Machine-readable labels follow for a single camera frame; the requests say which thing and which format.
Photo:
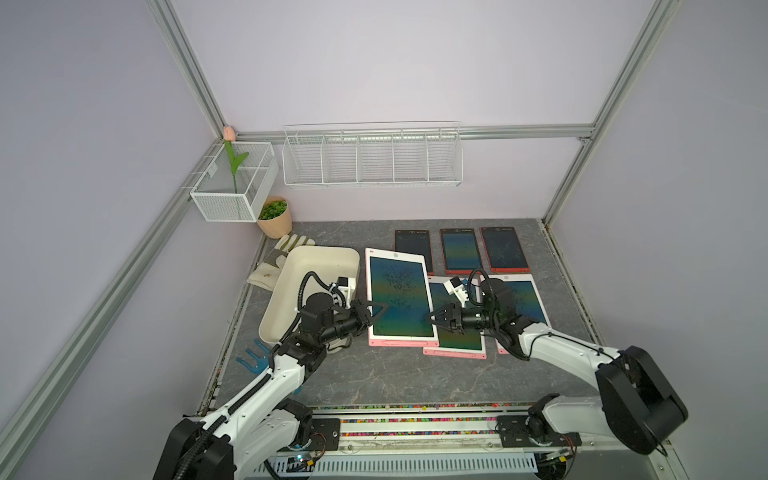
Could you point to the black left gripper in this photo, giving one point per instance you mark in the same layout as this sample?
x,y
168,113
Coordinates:
x,y
363,319

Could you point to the small red writing tablet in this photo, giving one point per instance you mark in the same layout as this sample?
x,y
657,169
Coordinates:
x,y
504,250

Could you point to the yellow blue handled tool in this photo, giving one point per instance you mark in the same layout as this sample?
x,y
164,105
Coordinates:
x,y
257,358

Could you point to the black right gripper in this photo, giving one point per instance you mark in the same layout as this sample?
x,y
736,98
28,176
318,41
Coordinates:
x,y
451,318

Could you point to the white mesh wall box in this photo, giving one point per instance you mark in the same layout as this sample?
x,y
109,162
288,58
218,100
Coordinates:
x,y
213,192

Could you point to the potted green plant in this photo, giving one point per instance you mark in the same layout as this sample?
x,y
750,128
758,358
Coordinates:
x,y
275,218

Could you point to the white writing tablet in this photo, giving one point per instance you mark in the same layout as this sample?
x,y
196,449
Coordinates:
x,y
523,298

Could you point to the cream plastic storage tray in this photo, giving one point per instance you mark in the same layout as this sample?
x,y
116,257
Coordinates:
x,y
329,263

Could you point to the black frame writing tablet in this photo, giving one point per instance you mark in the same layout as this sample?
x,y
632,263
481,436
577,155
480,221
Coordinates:
x,y
416,242

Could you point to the beige work glove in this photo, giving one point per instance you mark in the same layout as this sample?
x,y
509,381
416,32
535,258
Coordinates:
x,y
268,271

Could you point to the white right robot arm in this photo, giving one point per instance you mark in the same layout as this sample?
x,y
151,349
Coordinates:
x,y
634,404

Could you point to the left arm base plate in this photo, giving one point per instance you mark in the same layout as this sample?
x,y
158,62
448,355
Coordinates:
x,y
321,434

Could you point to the white wire wall shelf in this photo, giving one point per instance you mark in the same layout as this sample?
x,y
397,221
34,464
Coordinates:
x,y
409,153

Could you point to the artificial pink tulip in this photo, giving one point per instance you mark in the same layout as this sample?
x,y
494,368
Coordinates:
x,y
235,160

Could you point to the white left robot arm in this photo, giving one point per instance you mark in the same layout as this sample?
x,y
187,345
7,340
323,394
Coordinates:
x,y
232,441

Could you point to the pink writing tablet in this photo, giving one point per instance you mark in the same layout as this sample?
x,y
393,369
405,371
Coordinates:
x,y
469,345
397,287

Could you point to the large red writing tablet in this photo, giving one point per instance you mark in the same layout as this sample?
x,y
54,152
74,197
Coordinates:
x,y
460,250

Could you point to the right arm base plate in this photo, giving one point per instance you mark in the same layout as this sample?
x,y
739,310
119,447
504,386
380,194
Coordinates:
x,y
516,433

